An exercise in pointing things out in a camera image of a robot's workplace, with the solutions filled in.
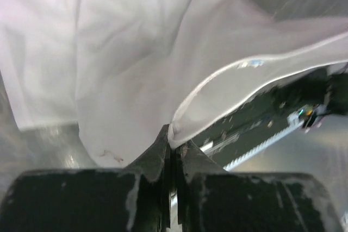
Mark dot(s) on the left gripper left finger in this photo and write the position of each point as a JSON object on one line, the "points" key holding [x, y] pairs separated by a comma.
{"points": [[134, 198]]}

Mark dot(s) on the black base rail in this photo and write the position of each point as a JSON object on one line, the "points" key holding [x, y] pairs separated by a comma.
{"points": [[274, 114]]}

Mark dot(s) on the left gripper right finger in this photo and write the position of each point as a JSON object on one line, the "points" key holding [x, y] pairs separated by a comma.
{"points": [[212, 199]]}

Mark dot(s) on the white t shirt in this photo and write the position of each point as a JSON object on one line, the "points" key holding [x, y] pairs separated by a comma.
{"points": [[122, 69]]}

